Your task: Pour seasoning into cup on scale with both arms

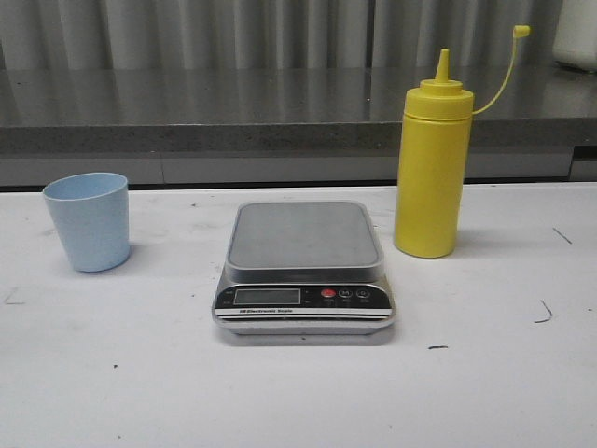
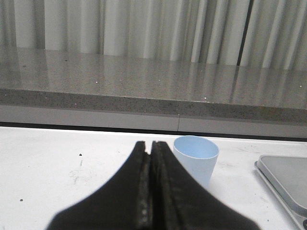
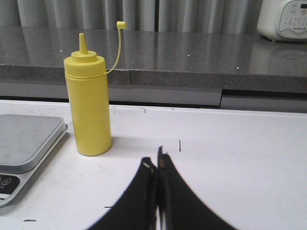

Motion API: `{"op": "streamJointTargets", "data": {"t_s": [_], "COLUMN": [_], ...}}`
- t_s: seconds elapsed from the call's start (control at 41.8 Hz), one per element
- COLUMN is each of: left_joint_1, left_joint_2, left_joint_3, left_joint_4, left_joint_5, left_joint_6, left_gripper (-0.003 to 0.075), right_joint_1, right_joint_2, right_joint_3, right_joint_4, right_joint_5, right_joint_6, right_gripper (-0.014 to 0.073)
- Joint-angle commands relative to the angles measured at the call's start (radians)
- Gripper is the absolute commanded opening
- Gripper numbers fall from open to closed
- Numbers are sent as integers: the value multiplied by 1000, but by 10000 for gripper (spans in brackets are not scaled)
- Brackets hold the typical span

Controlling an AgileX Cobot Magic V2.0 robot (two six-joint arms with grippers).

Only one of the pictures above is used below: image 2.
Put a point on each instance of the light blue plastic cup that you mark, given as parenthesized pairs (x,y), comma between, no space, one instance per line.
(198,156)

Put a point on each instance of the white pleated curtain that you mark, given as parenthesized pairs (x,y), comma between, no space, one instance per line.
(255,33)

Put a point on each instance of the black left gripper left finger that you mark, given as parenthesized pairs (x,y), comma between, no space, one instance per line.
(122,203)

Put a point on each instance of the grey stone counter ledge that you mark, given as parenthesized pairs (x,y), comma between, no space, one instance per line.
(63,88)

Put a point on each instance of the silver digital kitchen scale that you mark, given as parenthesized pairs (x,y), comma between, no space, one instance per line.
(286,177)

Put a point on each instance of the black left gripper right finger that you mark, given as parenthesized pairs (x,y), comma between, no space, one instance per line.
(181,203)

